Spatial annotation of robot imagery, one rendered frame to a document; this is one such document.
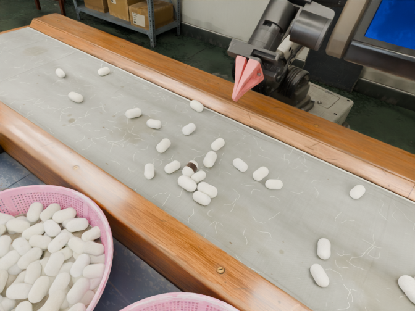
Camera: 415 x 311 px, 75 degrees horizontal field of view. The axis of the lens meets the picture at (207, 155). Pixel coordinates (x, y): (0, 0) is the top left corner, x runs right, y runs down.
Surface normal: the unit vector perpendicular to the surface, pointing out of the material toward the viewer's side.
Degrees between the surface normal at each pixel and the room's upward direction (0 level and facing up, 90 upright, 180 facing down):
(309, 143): 45
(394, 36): 58
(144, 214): 0
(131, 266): 0
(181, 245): 0
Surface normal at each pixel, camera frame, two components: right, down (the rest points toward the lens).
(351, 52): -0.57, 0.55
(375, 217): 0.07, -0.71
